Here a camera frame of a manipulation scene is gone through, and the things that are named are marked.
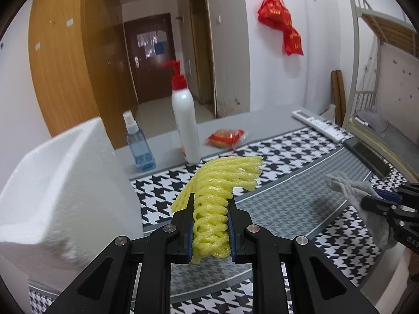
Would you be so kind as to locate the yellow sponge cloth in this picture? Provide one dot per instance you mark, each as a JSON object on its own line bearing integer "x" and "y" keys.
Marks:
{"x": 212, "y": 196}

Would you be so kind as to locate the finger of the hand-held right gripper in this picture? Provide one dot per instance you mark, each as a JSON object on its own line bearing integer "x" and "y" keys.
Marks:
{"x": 376, "y": 204}
{"x": 389, "y": 197}

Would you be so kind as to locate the red snack packet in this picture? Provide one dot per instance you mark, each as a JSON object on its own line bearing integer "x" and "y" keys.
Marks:
{"x": 224, "y": 137}

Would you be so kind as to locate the wooden boards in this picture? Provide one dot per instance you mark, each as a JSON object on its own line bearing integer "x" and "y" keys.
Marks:
{"x": 338, "y": 98}

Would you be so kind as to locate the houndstooth table mat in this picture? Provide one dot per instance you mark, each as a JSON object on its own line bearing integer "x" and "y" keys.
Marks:
{"x": 294, "y": 183}

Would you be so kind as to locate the blue paper notice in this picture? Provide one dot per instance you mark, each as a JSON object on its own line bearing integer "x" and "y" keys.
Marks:
{"x": 160, "y": 48}

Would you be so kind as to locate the metal bunk bed frame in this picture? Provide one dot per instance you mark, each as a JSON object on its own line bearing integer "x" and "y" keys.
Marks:
{"x": 386, "y": 26}

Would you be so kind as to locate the white paper notice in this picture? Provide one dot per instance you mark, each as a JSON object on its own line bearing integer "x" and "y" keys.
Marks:
{"x": 145, "y": 41}

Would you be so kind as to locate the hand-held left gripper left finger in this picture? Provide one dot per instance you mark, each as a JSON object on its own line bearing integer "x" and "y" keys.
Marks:
{"x": 189, "y": 238}

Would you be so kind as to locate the white remote control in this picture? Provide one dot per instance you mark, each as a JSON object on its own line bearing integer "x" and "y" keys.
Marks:
{"x": 320, "y": 124}

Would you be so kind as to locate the black smartphone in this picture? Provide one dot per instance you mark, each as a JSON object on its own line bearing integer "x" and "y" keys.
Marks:
{"x": 366, "y": 153}

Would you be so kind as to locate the blue spray bottle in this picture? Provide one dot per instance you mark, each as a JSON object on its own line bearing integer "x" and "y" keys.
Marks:
{"x": 140, "y": 150}

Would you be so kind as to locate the light wooden side door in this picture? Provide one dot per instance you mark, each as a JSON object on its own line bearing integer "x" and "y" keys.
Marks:
{"x": 201, "y": 45}

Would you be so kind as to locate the white foam box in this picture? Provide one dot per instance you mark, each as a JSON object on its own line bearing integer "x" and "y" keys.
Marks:
{"x": 65, "y": 186}

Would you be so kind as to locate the wooden wardrobe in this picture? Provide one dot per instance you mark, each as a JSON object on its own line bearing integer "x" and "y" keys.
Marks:
{"x": 65, "y": 72}

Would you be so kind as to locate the dark brown door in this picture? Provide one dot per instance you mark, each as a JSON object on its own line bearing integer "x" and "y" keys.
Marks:
{"x": 144, "y": 78}

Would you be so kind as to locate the grey cloth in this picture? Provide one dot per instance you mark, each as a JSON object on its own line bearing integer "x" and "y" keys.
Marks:
{"x": 353, "y": 189}

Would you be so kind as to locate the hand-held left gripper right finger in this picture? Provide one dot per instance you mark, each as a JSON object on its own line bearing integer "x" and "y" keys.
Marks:
{"x": 233, "y": 235}

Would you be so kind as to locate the white pump bottle red cap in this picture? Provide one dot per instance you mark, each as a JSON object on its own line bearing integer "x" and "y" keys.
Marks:
{"x": 186, "y": 121}

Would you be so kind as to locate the grey folded clothing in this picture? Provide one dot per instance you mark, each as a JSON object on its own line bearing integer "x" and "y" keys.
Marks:
{"x": 373, "y": 119}

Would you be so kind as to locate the red plastic bag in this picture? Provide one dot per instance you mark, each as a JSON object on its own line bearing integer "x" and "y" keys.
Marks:
{"x": 278, "y": 16}

